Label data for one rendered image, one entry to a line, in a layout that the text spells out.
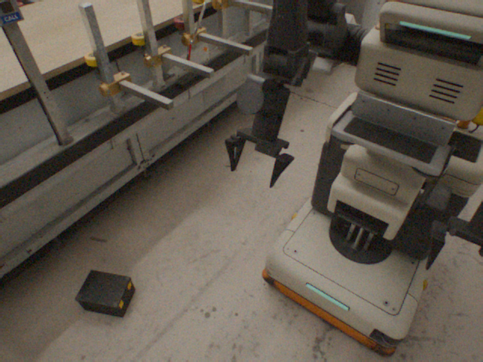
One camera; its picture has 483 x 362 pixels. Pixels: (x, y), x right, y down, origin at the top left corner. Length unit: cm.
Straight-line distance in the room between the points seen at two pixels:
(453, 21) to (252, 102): 36
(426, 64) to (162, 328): 141
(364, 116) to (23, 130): 130
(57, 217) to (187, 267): 72
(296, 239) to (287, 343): 45
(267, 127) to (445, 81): 38
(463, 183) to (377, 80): 55
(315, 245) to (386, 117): 80
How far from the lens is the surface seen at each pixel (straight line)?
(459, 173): 125
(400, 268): 157
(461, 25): 71
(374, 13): 378
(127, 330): 170
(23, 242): 194
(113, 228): 202
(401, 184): 99
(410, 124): 86
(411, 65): 82
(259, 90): 60
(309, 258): 148
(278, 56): 67
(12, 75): 159
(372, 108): 86
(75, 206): 198
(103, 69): 147
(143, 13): 156
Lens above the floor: 152
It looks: 46 degrees down
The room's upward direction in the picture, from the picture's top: straight up
